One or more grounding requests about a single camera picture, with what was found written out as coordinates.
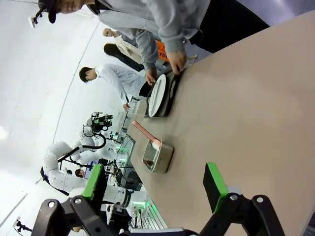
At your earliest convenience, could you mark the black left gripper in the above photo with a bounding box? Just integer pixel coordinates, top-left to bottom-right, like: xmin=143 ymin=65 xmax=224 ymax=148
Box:
xmin=91 ymin=112 xmax=114 ymax=131

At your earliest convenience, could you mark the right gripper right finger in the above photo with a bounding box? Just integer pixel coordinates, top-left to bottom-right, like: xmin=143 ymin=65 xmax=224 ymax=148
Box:
xmin=198 ymin=162 xmax=287 ymax=236

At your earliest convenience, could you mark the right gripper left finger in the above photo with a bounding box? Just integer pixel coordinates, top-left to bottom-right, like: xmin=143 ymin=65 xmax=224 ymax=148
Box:
xmin=31 ymin=164 xmax=119 ymax=236

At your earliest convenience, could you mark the round white plate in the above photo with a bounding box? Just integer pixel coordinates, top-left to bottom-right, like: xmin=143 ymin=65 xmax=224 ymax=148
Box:
xmin=147 ymin=73 xmax=168 ymax=118

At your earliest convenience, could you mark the black serving tray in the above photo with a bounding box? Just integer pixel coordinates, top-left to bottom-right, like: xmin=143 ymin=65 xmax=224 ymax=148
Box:
xmin=145 ymin=70 xmax=189 ymax=118

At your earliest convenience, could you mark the person's right forearm grey sleeve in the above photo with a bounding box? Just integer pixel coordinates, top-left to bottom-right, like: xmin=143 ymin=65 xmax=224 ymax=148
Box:
xmin=134 ymin=29 xmax=159 ymax=71

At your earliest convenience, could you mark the person's left forearm grey sleeve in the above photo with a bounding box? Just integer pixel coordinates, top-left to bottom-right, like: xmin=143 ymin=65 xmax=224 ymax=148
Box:
xmin=157 ymin=14 xmax=205 ymax=54

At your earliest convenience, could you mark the person's right hand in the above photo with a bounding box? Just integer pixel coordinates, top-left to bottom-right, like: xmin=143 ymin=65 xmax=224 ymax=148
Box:
xmin=145 ymin=67 xmax=158 ymax=86

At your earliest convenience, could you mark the person's left hand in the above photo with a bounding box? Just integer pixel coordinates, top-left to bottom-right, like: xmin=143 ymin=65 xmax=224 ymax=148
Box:
xmin=168 ymin=49 xmax=188 ymax=75

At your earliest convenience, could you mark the clear plastic bin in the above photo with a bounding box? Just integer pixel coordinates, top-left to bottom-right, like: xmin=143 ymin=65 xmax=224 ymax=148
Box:
xmin=127 ymin=96 xmax=149 ymax=117

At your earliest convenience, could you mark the pink spatula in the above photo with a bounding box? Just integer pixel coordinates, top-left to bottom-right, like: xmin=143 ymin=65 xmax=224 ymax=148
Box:
xmin=132 ymin=120 xmax=163 ymax=151

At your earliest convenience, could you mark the person in white shirt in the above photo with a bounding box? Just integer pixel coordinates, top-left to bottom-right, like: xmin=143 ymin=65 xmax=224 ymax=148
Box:
xmin=78 ymin=63 xmax=148 ymax=113

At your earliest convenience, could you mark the rectangular stainless steel container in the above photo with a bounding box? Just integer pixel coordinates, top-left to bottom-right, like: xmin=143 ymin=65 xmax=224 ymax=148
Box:
xmin=142 ymin=137 xmax=175 ymax=174

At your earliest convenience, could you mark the ribbed aluminium mounting plate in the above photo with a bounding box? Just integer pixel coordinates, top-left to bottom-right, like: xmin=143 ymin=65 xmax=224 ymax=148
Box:
xmin=136 ymin=208 xmax=170 ymax=236

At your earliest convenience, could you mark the person in beige top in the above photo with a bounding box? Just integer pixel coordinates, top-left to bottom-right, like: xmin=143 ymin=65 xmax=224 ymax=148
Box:
xmin=103 ymin=43 xmax=148 ymax=72

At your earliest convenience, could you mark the person with light hair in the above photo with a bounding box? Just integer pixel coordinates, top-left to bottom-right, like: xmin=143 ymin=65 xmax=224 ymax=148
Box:
xmin=102 ymin=28 xmax=118 ymax=38

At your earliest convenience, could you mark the orange printed bag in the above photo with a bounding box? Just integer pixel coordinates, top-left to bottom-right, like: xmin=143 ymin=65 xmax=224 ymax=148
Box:
xmin=155 ymin=40 xmax=171 ymax=62

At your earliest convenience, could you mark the person in grey hoodie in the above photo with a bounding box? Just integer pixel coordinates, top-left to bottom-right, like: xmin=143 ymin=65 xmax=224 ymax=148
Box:
xmin=38 ymin=0 xmax=271 ymax=72

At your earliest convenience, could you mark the black cable hose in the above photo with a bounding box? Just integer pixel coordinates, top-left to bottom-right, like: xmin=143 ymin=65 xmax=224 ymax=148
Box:
xmin=57 ymin=132 xmax=107 ymax=163

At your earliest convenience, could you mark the black ceiling camera mount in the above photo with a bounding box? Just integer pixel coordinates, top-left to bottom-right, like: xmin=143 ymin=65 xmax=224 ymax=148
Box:
xmin=28 ymin=7 xmax=48 ymax=28

